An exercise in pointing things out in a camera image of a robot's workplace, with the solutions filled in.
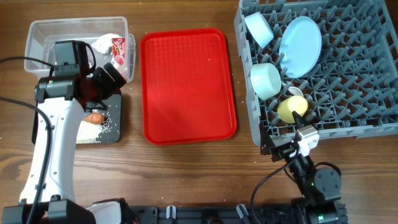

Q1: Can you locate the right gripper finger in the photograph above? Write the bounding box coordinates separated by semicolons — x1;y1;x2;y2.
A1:
259;123;275;156
292;111;307;128

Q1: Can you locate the yellow plastic cup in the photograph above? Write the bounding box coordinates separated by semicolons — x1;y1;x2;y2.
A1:
277;96;308;123

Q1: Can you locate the orange carrot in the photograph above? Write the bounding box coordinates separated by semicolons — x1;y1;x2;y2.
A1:
83;113;105;124

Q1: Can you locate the white tissue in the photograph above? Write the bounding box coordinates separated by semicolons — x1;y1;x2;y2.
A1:
91;34;121;54

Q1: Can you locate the red snack wrapper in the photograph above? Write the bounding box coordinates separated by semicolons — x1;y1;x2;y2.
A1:
111;37;126;66

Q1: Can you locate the mint green bowl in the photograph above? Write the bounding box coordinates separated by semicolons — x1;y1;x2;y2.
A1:
251;63;282;100

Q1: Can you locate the light blue plate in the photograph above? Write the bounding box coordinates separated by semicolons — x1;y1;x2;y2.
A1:
279;16;322;78

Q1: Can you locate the light blue bowl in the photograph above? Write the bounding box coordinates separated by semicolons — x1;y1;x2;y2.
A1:
244;12;274;49

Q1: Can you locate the white plastic spoon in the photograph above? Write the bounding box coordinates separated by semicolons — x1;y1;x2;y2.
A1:
281;82;303;97

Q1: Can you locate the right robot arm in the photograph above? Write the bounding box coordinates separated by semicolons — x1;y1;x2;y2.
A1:
250;111;348;223

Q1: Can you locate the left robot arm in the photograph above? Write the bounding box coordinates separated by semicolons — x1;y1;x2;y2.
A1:
1;40;136;223

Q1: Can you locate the grey dishwasher rack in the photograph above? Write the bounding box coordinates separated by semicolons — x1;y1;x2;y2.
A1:
234;0;397;145

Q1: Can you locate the black plastic tray bin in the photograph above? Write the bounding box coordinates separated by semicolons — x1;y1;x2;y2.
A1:
37;93;122;147

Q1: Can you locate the scattered rice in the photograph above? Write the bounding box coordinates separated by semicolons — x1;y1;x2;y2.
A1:
76;105;121;144

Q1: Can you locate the clear plastic bin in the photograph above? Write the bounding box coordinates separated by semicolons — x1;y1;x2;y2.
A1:
25;16;136;82

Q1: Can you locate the red serving tray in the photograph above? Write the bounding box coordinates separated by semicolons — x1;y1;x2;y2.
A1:
140;28;237;145

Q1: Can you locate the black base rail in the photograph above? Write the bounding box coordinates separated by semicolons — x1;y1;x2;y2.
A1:
124;203;348;224

